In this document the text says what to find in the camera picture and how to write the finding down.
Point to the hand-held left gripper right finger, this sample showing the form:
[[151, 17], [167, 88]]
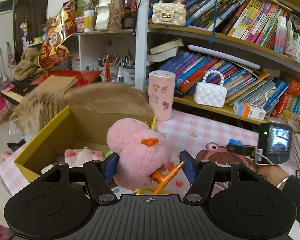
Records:
[[187, 165]]

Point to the cups of pens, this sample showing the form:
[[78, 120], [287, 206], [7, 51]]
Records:
[[125, 72]]

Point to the pink plush with orange beak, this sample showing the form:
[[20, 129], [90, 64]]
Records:
[[137, 155]]

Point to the row of slanted colourful books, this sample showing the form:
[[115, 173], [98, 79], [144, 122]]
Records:
[[240, 80]]

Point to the black electric keyboard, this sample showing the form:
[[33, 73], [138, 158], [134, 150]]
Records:
[[15, 91]]

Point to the pink plush slipper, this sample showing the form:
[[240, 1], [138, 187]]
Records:
[[0, 232], [7, 155]]

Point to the red boxed book set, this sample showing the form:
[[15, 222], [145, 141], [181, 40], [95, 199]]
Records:
[[292, 97]]

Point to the white jar yellow label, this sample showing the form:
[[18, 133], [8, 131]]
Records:
[[89, 21]]

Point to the pink printed table mat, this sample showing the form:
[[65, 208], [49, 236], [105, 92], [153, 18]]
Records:
[[202, 130]]

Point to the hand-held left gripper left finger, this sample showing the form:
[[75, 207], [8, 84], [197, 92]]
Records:
[[110, 166]]

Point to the row of upright colourful books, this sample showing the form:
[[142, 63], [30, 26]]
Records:
[[252, 17]]

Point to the orange fluffy cat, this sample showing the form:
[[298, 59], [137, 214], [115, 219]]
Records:
[[102, 97]]

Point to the stacked cream-paged thick books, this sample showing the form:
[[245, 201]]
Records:
[[165, 50]]

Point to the red tassel charm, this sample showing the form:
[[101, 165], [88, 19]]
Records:
[[107, 71]]

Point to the brown fleece blanket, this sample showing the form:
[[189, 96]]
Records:
[[27, 65]]

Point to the small white shelf unit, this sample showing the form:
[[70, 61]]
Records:
[[90, 45]]

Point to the large pink plush toy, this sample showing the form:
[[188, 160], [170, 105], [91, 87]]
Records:
[[82, 156]]

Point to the red gold paper decoration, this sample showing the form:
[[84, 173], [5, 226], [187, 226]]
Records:
[[55, 45]]

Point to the pink bag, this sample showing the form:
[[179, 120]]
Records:
[[0, 105]]

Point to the white paper roll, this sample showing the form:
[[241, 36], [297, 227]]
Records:
[[222, 55]]

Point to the wooden white bookshelf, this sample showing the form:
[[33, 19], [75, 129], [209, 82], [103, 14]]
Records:
[[141, 42]]

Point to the orange white medicine box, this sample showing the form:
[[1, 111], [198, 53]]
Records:
[[250, 110]]

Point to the brown cardboard sheet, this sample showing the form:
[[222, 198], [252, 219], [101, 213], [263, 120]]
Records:
[[55, 85]]

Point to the pink cylinder container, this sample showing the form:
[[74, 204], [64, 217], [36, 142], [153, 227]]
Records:
[[162, 95]]

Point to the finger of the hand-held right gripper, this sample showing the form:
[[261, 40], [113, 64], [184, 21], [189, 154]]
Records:
[[240, 150]]

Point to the pastel striped bottle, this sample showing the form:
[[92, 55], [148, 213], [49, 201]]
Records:
[[280, 35]]

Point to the red hanging charm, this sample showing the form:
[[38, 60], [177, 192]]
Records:
[[133, 6]]

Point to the yellow cardboard box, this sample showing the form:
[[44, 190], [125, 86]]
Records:
[[85, 122]]

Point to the person's right hand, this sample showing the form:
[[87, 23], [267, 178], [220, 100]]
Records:
[[271, 173]]

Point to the pink pen organiser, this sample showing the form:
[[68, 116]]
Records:
[[293, 46]]

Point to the pink jar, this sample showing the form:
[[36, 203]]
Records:
[[80, 24]]

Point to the black wall panel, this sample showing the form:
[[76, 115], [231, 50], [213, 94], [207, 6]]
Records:
[[30, 10]]

